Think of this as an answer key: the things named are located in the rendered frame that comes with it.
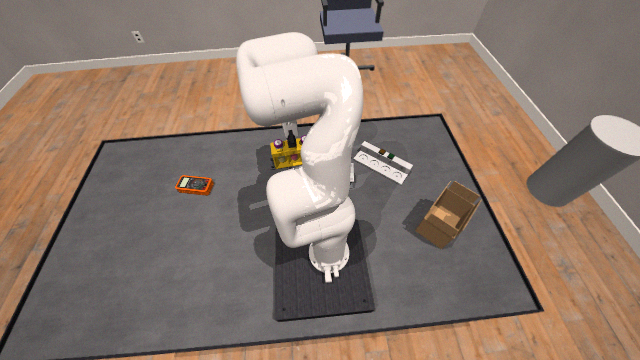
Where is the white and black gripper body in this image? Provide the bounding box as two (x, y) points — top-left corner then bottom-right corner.
(282, 120), (299, 139)

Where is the brown cardboard box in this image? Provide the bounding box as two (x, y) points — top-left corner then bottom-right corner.
(415, 181), (482, 249)

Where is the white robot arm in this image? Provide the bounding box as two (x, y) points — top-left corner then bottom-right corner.
(236, 33), (363, 283)

